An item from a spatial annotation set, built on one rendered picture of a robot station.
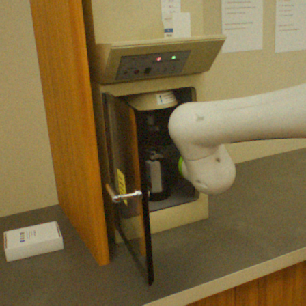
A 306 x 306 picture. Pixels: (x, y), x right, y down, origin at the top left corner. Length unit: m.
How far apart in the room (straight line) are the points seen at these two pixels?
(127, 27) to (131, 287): 0.66
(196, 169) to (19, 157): 0.77
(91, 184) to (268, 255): 0.51
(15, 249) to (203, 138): 0.64
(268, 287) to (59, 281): 0.57
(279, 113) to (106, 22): 0.52
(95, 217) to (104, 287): 0.17
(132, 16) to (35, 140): 0.62
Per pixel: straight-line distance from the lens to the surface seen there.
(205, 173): 0.93
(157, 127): 1.24
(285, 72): 2.00
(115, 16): 1.10
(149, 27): 1.14
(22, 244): 1.24
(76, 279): 1.10
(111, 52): 0.98
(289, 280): 1.28
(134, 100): 1.19
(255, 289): 1.20
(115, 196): 0.86
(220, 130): 0.85
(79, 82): 0.98
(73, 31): 0.97
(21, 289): 1.11
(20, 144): 1.51
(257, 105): 0.81
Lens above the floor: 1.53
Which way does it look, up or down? 18 degrees down
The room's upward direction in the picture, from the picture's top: 4 degrees counter-clockwise
